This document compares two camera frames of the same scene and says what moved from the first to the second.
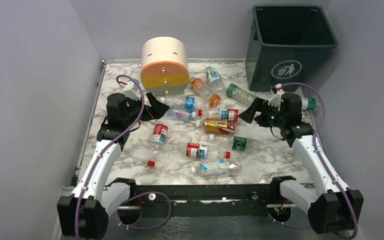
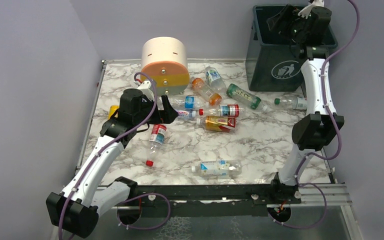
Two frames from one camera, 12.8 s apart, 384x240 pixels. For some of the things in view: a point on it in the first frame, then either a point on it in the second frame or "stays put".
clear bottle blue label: x=193 y=103 stays put
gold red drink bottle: x=217 y=126 stays put
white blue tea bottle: x=219 y=167 stays put
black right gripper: x=260 y=112 → x=283 y=19
